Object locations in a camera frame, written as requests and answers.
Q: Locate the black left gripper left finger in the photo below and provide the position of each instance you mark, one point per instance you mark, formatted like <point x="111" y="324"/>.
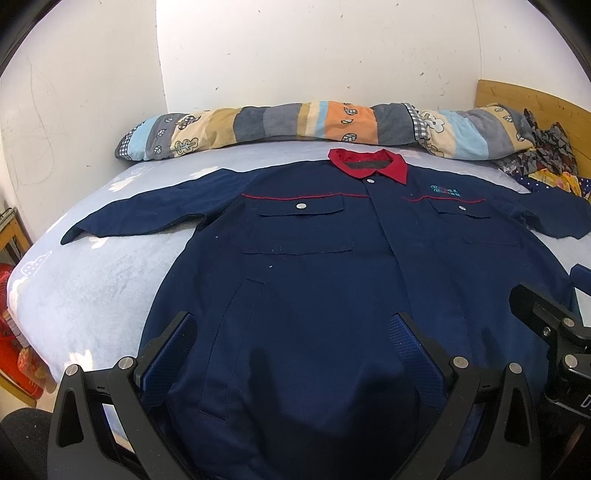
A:
<point x="102" y="425"/>

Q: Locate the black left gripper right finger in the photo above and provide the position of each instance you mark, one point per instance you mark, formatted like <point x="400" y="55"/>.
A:
<point x="485" y="426"/>

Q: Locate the navy work jacket red collar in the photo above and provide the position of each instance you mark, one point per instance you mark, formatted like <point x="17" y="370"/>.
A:
<point x="295" y="275"/>

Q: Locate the red items beside bed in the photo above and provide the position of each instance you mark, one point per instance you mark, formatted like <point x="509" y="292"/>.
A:
<point x="11" y="346"/>

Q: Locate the light blue bed sheet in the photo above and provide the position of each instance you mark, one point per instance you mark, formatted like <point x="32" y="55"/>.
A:
<point x="87" y="301"/>

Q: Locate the wooden bedside furniture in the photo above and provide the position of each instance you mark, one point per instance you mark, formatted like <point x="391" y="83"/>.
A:
<point x="14" y="241"/>

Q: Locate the dark patterned crumpled cloth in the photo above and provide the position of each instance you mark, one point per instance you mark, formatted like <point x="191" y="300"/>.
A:
<point x="550" y="163"/>

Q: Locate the striped patchwork rolled quilt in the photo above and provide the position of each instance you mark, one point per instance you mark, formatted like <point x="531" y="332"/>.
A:
<point x="487" y="133"/>

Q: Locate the wooden headboard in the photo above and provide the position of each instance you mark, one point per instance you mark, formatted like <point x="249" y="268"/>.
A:
<point x="547" y="109"/>

